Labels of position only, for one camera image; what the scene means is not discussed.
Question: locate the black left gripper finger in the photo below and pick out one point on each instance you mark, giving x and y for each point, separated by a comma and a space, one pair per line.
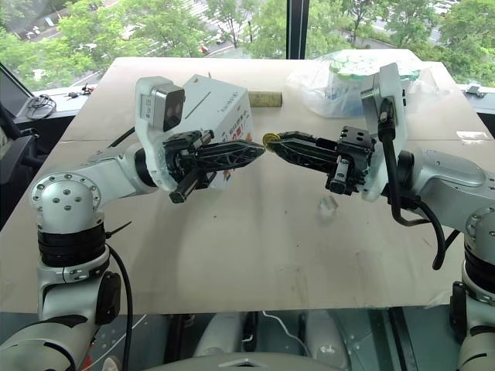
228, 164
232, 148

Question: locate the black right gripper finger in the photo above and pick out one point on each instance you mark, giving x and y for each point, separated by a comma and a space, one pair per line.
305, 154
309, 139

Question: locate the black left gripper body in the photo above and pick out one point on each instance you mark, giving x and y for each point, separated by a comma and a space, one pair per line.
181, 154

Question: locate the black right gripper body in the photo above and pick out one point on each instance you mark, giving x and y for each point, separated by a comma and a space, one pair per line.
354, 162

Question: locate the gold coin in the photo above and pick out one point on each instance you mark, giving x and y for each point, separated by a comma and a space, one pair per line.
268, 139

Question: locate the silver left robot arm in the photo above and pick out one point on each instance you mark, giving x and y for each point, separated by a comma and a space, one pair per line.
65, 201

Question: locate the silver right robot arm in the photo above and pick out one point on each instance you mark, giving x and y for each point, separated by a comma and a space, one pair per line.
444, 174

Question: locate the white box with slot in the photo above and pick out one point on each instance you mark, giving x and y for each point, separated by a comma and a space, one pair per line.
228, 112

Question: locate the small clear plastic piece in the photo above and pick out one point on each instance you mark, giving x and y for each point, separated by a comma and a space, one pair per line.
328, 205

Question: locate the clear plastic bag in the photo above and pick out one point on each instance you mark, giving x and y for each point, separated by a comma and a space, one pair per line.
325, 89

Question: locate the green and white container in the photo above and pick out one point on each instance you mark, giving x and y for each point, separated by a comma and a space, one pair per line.
348, 69

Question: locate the black zip tie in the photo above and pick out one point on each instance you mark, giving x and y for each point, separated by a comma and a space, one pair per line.
116, 230

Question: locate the clear tape strip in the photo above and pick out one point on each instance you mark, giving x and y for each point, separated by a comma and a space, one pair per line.
470, 137

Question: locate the small dark tools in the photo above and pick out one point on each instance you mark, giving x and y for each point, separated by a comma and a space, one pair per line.
82, 90

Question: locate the black chair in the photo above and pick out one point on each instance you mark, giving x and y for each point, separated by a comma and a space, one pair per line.
15, 162

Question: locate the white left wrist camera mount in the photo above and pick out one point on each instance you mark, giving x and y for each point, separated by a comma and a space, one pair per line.
149, 116

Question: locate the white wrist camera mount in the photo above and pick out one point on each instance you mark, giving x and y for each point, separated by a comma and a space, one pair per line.
390, 108
149, 116

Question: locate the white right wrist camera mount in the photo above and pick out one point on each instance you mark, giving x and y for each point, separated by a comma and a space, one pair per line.
390, 108

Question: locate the dark window frame post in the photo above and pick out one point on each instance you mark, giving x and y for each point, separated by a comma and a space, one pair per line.
298, 27

